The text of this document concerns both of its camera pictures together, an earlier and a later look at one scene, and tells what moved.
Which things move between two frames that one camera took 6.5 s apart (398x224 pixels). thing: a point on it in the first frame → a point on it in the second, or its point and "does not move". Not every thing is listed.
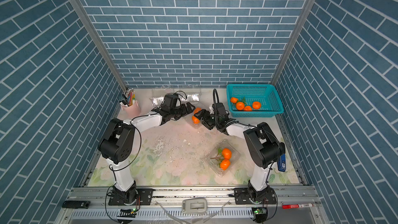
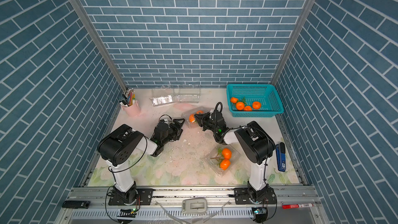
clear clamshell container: x=188 y=119 does not move
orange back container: x=256 y=105 does not move
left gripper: x=185 y=112 → x=176 y=130
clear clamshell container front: x=222 y=157 does not move
